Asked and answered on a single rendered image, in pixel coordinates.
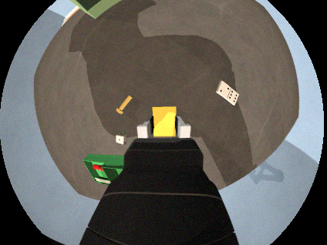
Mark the green rack of bins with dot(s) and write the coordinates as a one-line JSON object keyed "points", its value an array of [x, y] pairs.
{"points": [[112, 166]]}

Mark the red cylinder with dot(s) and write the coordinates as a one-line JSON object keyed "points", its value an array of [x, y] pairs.
{"points": [[98, 167]]}

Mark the yellow rectangular pad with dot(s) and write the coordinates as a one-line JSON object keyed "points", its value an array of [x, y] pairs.
{"points": [[164, 120]]}

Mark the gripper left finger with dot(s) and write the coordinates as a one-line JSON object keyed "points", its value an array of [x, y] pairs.
{"points": [[145, 130]]}

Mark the white domino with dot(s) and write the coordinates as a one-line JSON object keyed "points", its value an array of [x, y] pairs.
{"points": [[227, 92]]}

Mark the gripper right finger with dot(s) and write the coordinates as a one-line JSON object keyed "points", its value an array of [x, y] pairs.
{"points": [[184, 128]]}

